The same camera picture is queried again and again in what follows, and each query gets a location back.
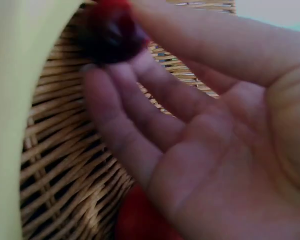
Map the person's right hand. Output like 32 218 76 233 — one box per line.
83 1 300 240

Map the dark red round toy fruit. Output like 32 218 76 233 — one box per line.
76 0 152 67

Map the bright red toy fruit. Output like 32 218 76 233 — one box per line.
114 184 185 240

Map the woven wicker basket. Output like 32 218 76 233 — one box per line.
19 0 237 240

